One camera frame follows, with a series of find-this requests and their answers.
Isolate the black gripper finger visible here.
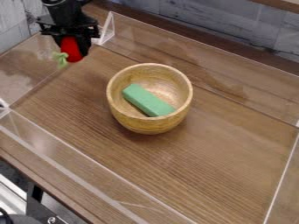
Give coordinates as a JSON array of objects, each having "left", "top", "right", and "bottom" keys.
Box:
[
  {"left": 77, "top": 36, "right": 90, "bottom": 57},
  {"left": 51, "top": 36, "right": 62, "bottom": 48}
]

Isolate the clear acrylic tray wall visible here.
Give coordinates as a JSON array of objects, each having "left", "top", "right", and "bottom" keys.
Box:
[{"left": 0, "top": 100, "right": 194, "bottom": 224}]

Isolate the wooden bowl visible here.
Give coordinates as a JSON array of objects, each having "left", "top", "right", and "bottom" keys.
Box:
[{"left": 106, "top": 63, "right": 192, "bottom": 135}]

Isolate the green rectangular block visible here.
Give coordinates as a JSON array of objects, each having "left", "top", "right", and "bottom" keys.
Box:
[{"left": 121, "top": 84, "right": 174, "bottom": 117}]

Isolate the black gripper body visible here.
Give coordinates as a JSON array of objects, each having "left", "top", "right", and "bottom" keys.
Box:
[{"left": 35, "top": 3, "right": 100, "bottom": 39}]

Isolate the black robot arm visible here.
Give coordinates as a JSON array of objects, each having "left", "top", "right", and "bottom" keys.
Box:
[{"left": 35, "top": 0, "right": 100, "bottom": 62}]

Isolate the red plush fruit green stem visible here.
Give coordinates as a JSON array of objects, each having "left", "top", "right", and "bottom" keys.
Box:
[{"left": 51, "top": 36, "right": 82, "bottom": 68}]

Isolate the black cable lower left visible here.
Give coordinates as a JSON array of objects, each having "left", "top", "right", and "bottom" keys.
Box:
[{"left": 0, "top": 207, "right": 14, "bottom": 224}]

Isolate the clear acrylic corner bracket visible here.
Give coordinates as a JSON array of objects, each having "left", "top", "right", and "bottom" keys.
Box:
[{"left": 91, "top": 11, "right": 114, "bottom": 46}]

